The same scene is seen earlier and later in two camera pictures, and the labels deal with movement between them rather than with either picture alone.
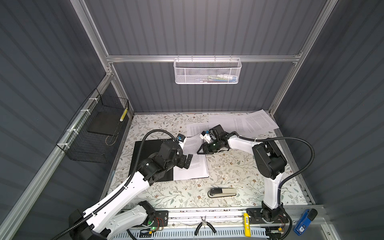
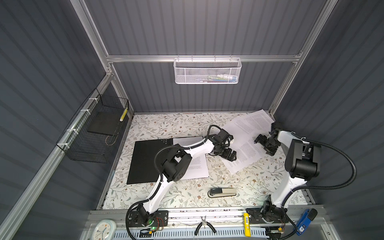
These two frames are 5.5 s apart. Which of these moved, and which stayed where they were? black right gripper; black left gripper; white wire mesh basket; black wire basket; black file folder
Moved: black right gripper; black left gripper
Stayed: white wire mesh basket; black wire basket; black file folder
